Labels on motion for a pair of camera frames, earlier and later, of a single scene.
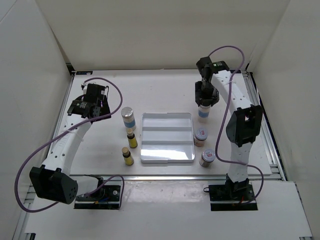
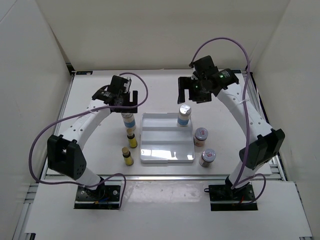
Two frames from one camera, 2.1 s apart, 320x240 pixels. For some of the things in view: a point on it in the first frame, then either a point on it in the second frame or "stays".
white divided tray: x=167 y=138 stays
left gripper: x=104 y=106 -> x=126 y=94
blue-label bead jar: x=203 y=111 -> x=185 y=111
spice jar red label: x=208 y=156 stays
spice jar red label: x=200 y=136 stays
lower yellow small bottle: x=128 y=158 stays
